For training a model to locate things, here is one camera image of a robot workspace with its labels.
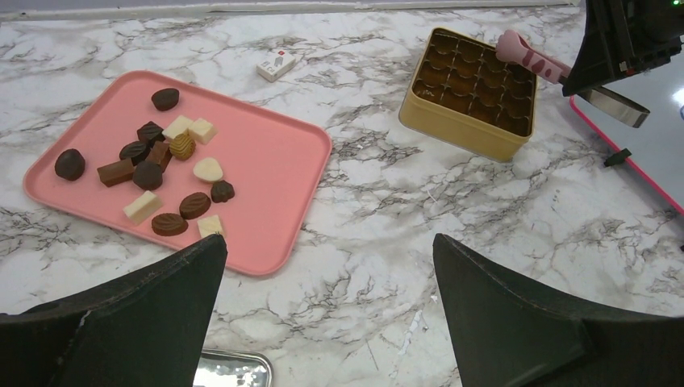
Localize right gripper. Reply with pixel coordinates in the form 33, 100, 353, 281
562, 0, 683, 97

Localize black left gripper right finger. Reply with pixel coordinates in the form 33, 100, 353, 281
432, 234, 683, 386

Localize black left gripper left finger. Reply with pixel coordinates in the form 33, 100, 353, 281
1, 235, 227, 386

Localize pink silicone tongs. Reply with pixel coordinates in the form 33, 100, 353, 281
495, 30, 650, 128

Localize brown leaf chocolate lower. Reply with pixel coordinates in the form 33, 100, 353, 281
151, 213, 189, 236

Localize brown leaf chocolate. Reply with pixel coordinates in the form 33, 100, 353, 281
179, 192, 211, 219
151, 213, 189, 236

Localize white square chocolate bottom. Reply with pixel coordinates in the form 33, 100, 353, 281
197, 214, 224, 239

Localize white square chocolate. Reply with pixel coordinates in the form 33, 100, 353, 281
188, 119, 218, 145
197, 214, 224, 239

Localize white rectangular chocolate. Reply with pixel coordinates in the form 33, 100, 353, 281
123, 190, 163, 225

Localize brown leaf chocolate upper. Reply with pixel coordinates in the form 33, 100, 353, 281
179, 192, 211, 219

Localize gold chocolate tin box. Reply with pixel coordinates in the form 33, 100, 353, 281
399, 27, 537, 162

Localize dark round chocolate centre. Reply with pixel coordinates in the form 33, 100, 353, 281
132, 160, 163, 191

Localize dark small leaf chocolate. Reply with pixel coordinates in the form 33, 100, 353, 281
210, 180, 236, 203

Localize brown rectangular chocolate bar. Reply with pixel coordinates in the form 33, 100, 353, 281
97, 159, 135, 187

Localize white heart chocolate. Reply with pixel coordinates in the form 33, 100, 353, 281
193, 157, 223, 184

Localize brown small square chocolate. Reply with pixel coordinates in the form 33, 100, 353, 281
145, 141, 173, 172

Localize dark oval chocolate centre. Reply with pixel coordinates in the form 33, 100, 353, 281
119, 140, 150, 166

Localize dark oval chocolate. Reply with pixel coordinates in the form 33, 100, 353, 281
54, 148, 86, 181
151, 88, 180, 111
119, 140, 150, 166

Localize dark oval chocolate left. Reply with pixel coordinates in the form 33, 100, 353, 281
54, 148, 86, 181

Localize caramel ridged oval chocolate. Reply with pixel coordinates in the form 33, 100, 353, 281
169, 133, 196, 160

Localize dark diamond chocolate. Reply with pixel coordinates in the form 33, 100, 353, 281
136, 121, 165, 147

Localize white square chocolate middle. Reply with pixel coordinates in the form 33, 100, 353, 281
188, 119, 218, 145

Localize white flat chocolate upper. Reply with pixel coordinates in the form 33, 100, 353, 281
161, 115, 194, 141

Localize dark oval chocolate top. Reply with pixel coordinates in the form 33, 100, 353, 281
151, 88, 180, 111

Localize silver tin lid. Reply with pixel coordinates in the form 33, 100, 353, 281
193, 348, 274, 387

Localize pink framed whiteboard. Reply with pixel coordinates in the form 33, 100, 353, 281
569, 54, 683, 212

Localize pink plastic tray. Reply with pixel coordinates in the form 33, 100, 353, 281
23, 70, 332, 276

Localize small white card box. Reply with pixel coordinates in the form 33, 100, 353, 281
256, 50, 297, 82

